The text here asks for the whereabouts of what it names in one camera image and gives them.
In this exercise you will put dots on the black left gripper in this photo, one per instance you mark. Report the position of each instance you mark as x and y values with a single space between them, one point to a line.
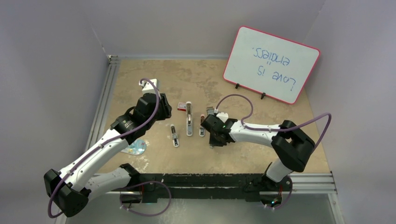
165 108

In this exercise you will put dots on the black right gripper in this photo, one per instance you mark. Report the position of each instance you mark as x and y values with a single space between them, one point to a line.
214 143

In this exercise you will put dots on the red white staple box sleeve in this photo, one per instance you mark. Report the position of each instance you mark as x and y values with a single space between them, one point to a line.
182 107

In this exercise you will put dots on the long white stapler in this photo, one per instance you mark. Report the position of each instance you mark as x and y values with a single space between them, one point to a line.
189 126

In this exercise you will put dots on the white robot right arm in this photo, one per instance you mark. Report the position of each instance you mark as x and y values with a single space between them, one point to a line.
292 146

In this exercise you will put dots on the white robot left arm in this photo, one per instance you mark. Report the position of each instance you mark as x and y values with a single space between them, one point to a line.
74 186

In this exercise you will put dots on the blue hair clip package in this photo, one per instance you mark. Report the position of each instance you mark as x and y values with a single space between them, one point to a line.
137 148

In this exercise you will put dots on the pink framed whiteboard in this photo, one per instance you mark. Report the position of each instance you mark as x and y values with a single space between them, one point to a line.
269 64

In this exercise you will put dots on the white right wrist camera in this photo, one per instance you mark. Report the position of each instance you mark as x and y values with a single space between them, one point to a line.
223 116

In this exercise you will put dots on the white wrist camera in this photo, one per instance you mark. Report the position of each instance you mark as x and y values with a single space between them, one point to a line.
148 87
223 116

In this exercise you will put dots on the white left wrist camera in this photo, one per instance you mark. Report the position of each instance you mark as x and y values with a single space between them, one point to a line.
148 87

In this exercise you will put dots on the aluminium frame rails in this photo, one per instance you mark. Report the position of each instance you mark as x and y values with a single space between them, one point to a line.
201 82

